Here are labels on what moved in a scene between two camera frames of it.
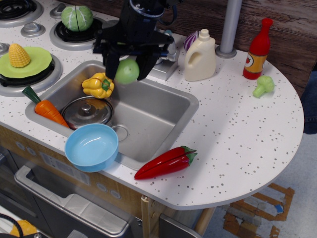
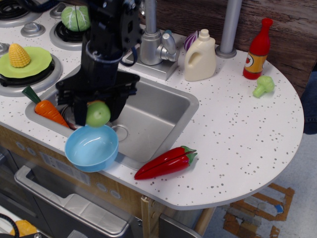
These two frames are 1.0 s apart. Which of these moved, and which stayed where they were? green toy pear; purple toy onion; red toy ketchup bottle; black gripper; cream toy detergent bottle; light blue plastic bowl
Moved: black gripper; green toy pear
Stayed: cream toy detergent bottle; purple toy onion; light blue plastic bowl; red toy ketchup bottle
